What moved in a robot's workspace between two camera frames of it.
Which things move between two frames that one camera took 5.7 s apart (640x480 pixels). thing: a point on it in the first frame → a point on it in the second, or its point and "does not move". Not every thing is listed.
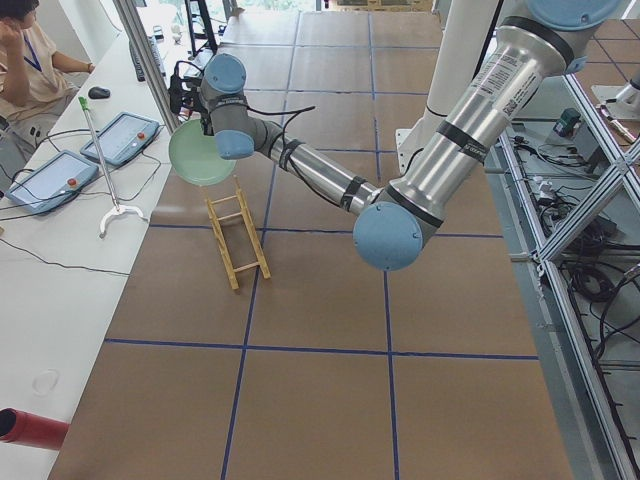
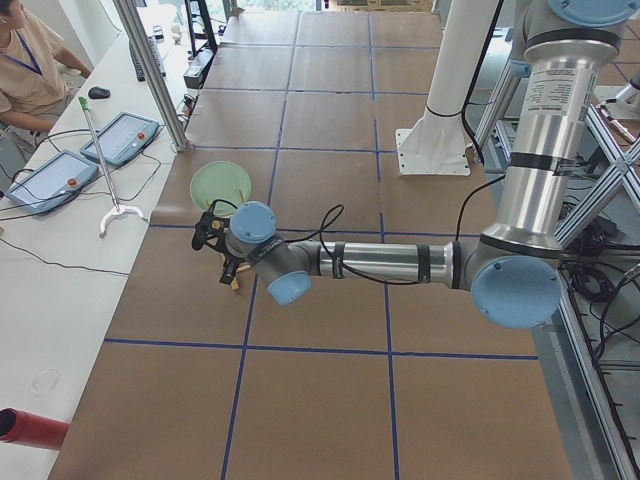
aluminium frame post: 141,45 does not move
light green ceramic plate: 195,157 → 220,180
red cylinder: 17,426 does not move
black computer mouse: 98,92 does not move
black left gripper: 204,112 → 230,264
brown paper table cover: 333,368 does not move
